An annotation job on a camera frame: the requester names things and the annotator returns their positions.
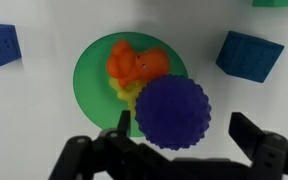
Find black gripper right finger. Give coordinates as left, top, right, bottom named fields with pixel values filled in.
left=228, top=111, right=288, bottom=180

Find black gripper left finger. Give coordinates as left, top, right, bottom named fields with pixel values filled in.
left=48, top=109, right=142, bottom=180

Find purple bumpy ball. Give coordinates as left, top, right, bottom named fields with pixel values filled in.
left=134, top=74, right=212, bottom=151

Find green bowl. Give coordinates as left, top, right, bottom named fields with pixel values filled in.
left=72, top=31, right=189, bottom=138

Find yellow star toy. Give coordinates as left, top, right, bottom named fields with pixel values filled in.
left=108, top=77, right=148, bottom=118

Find orange rubber toy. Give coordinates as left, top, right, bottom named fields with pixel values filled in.
left=106, top=39, right=170, bottom=89

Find dark blue foam cube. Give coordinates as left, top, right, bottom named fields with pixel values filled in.
left=215, top=30, right=285, bottom=84

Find green foam cube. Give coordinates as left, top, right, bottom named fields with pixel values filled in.
left=252, top=0, right=288, bottom=8

